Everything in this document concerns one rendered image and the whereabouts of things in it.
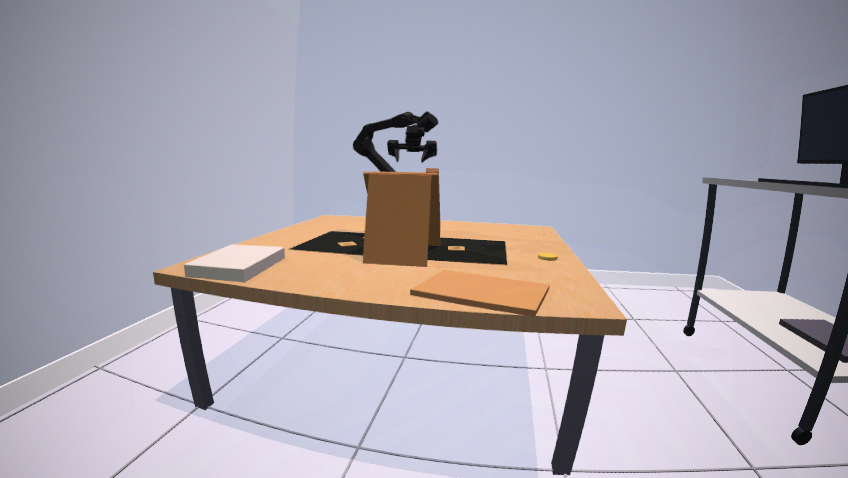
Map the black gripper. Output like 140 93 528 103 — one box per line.
387 139 437 163

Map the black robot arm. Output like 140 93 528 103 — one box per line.
353 111 438 172

